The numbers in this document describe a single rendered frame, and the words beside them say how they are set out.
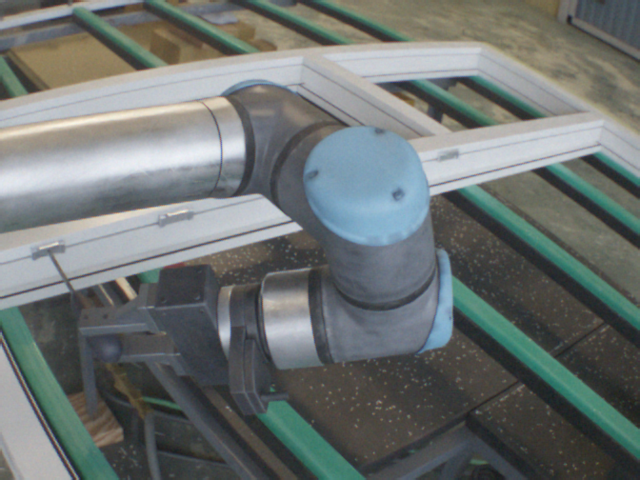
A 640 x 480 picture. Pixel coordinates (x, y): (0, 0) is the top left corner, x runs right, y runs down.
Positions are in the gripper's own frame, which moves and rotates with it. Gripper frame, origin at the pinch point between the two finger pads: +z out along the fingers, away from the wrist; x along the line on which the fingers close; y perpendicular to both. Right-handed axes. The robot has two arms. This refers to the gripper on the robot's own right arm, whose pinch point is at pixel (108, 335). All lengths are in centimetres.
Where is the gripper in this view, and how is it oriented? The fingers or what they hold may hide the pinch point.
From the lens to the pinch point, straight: 78.7
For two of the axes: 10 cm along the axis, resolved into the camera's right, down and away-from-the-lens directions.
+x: -2.1, -6.8, -7.1
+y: 0.1, -7.3, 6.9
